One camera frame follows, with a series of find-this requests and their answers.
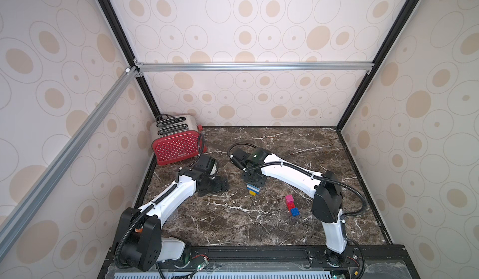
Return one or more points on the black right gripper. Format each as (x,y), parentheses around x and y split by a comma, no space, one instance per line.
(254,180)

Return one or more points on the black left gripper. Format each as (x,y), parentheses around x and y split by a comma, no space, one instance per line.
(219,186)

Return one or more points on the light blue long lego brick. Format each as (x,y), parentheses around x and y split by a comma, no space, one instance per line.
(250,186)

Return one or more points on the pink square lego brick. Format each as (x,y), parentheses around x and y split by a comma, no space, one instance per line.
(289,199)

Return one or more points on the red long lego brick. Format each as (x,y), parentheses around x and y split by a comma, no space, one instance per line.
(291,206)

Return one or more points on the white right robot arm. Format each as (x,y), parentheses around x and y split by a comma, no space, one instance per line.
(326,194)

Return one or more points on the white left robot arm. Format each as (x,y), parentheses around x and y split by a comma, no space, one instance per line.
(138,240)

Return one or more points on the red polka dot toaster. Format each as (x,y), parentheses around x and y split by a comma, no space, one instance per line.
(176,138)

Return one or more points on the horizontal aluminium frame bar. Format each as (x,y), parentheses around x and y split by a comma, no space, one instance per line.
(274,66)

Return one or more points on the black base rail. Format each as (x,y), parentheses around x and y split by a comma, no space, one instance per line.
(317,256)

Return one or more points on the left aluminium frame bar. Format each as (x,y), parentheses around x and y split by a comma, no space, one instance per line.
(34,199)

